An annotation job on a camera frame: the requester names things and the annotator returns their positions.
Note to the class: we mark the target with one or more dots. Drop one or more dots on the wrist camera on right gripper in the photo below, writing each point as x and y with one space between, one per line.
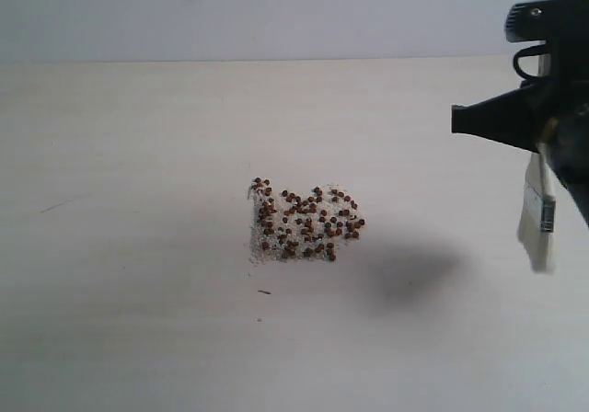
546 20

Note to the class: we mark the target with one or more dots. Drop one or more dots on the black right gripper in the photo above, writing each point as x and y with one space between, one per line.
554 85

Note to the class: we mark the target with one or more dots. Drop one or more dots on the white paint brush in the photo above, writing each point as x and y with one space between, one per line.
537 220

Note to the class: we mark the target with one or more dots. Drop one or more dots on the pile of brown beans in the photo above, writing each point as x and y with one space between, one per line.
292 226

